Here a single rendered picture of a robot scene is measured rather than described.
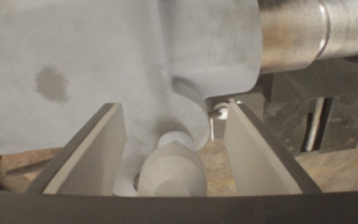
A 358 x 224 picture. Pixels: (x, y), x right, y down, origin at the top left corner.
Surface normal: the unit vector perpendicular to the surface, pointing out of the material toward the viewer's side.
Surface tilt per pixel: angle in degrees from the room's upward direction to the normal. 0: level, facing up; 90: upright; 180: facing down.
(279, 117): 0
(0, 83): 0
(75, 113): 0
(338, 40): 8
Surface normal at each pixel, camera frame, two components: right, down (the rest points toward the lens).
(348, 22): -0.04, 0.17
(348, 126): 0.00, 0.49
